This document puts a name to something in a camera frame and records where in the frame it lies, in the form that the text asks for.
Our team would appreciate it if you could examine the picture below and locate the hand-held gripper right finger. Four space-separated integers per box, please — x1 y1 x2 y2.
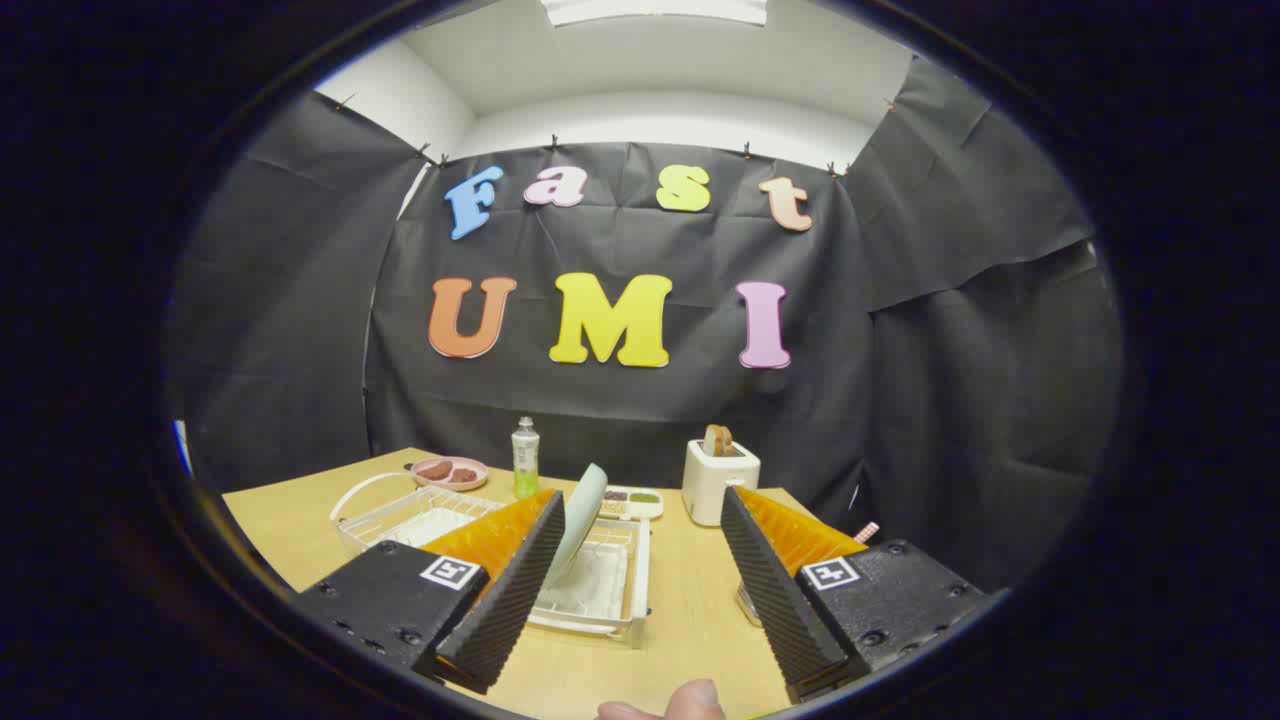
720 486 991 704

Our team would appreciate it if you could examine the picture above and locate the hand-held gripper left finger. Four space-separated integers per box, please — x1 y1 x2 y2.
295 488 568 696

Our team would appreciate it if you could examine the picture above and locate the white wire dish rack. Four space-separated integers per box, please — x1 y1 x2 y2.
330 472 651 649

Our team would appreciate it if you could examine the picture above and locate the pale green plate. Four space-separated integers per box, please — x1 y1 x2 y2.
543 462 609 591

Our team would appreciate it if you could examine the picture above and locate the pink plate with food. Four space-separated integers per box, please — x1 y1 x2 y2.
408 456 490 492

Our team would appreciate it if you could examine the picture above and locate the white toaster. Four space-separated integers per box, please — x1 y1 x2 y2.
682 438 761 528

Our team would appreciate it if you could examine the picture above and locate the clear bottle green drink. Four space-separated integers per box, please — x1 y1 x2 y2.
511 416 541 500

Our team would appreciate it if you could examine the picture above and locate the white compartment snack tray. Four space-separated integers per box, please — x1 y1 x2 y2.
598 485 665 522

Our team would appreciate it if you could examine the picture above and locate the black backdrop cloth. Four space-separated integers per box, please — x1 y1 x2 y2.
165 55 1126 591

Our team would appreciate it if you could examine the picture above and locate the ceiling light panel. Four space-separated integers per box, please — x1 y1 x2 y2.
540 0 769 27

